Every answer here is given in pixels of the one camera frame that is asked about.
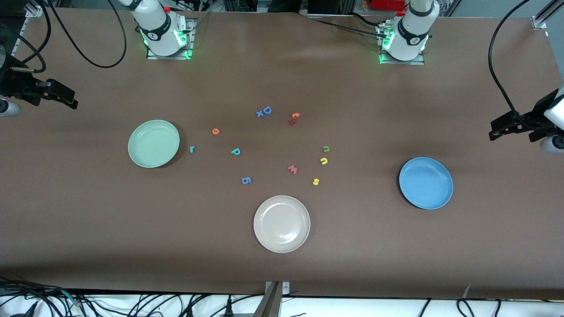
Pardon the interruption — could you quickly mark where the blue plate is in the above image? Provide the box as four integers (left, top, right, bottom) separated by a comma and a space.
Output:
399, 157, 454, 210

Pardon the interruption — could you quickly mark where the pale green plate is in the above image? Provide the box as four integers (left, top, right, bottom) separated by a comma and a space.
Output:
128, 120, 181, 169

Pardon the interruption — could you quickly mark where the brown table cover mat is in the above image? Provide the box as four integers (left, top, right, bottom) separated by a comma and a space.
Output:
0, 8, 564, 301

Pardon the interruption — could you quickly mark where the red box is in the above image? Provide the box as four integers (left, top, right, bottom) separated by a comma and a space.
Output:
371, 0, 408, 11

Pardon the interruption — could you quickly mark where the beige plate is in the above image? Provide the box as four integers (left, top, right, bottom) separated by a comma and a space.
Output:
253, 195, 311, 254

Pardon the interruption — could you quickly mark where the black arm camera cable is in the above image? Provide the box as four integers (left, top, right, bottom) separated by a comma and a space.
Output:
0, 0, 128, 74
487, 0, 531, 119

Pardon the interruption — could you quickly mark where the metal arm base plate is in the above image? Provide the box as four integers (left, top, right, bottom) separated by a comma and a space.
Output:
147, 18, 195, 60
378, 22, 426, 66

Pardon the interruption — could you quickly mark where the looped black floor cable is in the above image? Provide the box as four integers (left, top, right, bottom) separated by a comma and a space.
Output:
456, 299, 476, 317

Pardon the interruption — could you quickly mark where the thin black base cable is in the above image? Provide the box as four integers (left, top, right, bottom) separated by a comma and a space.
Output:
314, 12, 388, 37

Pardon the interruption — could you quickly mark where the teal cable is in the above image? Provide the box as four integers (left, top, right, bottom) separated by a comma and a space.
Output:
56, 288, 86, 307

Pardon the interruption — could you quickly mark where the small metal bracket plate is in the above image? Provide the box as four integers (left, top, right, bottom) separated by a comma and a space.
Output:
265, 281, 291, 295

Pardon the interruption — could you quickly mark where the aluminium profile post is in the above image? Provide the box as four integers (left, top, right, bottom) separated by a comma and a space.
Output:
252, 281, 283, 317

